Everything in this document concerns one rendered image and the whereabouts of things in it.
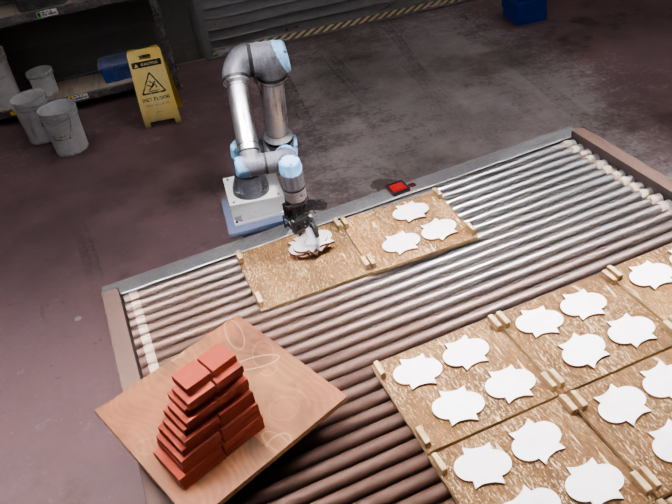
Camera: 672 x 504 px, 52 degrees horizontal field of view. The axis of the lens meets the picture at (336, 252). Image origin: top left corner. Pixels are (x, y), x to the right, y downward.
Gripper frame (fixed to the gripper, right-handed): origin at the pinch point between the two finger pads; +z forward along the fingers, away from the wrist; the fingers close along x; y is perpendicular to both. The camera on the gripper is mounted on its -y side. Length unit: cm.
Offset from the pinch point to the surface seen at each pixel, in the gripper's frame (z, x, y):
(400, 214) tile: 3.5, 9.5, -36.2
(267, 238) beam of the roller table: 6.6, -22.1, 5.1
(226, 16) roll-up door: 61, -410, -210
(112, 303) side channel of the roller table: 3, -30, 67
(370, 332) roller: 6.4, 45.6, 12.4
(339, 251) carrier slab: 4.5, 8.0, -6.6
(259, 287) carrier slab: 4.5, 2.0, 25.1
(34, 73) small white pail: 68, -469, -39
